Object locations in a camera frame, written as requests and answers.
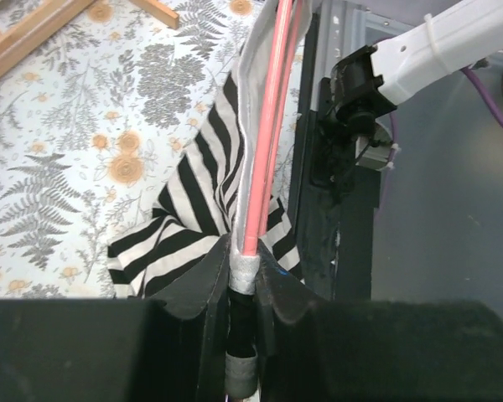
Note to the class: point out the wooden clothes rack frame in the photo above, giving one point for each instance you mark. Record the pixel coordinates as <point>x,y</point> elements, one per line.
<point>52,26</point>

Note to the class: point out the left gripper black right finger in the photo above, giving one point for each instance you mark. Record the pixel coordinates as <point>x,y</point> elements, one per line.
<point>312,349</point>

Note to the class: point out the floral tablecloth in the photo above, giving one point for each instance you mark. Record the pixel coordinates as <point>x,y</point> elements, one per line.
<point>91,125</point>

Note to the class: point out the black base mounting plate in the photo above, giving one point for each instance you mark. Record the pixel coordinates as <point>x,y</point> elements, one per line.
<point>335,241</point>

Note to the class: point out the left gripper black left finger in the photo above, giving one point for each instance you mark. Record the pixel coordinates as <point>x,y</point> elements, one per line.
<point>167,347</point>

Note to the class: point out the pink wire hanger front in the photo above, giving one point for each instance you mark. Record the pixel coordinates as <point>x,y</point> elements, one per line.
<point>284,41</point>

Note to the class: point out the black white striped tank top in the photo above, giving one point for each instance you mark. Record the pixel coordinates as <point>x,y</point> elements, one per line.
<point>207,194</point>

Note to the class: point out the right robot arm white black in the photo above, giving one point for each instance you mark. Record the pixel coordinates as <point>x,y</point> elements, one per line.
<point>375,79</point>

